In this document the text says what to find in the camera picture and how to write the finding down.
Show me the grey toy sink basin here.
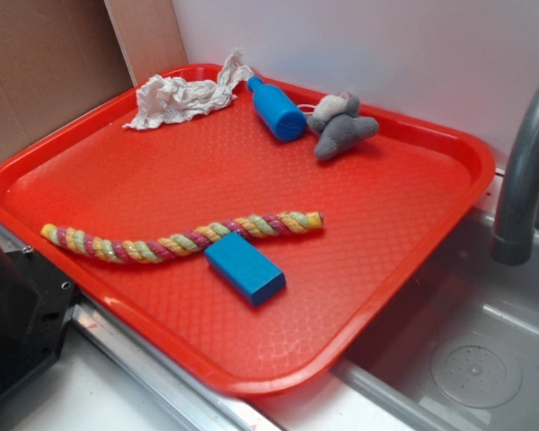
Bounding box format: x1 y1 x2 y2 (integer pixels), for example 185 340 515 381
258 210 539 430

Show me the crumpled white paper towel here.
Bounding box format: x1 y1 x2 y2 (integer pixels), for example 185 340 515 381
123 49 254 131

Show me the blue toy bottle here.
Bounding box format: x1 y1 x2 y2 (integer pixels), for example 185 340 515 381
246 76 306 142

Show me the multicolored twisted rope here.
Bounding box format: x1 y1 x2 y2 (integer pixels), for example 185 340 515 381
40 210 325 265

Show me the grey plush elephant toy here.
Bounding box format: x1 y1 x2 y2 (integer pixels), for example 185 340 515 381
307 92 379 162

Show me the brown cardboard panel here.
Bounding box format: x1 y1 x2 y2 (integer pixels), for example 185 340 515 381
0 1 187 164

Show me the blue rectangular block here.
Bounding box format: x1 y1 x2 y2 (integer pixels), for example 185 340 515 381
205 233 287 306

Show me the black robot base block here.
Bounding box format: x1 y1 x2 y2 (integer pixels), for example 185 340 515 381
0 247 76 403

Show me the grey sink faucet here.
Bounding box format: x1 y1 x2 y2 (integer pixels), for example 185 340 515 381
490 87 539 266

